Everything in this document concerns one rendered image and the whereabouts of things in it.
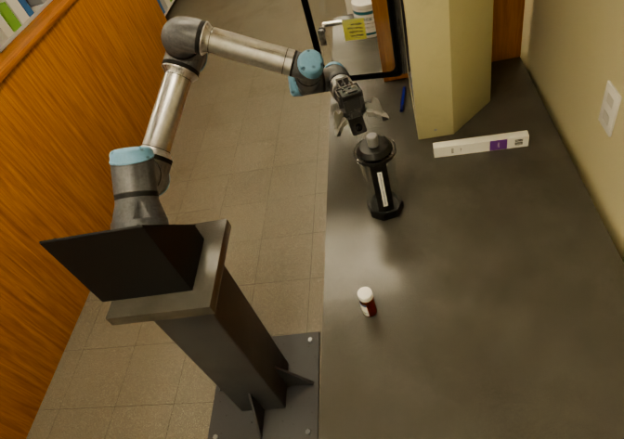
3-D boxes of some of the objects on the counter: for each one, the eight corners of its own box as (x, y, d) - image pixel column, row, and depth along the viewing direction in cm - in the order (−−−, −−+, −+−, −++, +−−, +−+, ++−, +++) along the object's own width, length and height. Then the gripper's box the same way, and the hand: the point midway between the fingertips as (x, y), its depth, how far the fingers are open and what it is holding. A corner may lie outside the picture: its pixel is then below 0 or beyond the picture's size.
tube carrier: (409, 212, 129) (401, 154, 114) (372, 224, 129) (359, 168, 114) (396, 187, 137) (387, 130, 122) (362, 198, 137) (348, 143, 122)
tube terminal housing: (479, 71, 167) (483, -204, 113) (500, 127, 145) (516, -182, 91) (409, 84, 172) (380, -174, 118) (418, 140, 150) (388, -146, 96)
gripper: (309, 87, 139) (323, 120, 124) (371, 66, 138) (393, 96, 123) (317, 111, 145) (331, 145, 130) (376, 91, 144) (397, 122, 129)
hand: (363, 130), depth 128 cm, fingers open, 14 cm apart
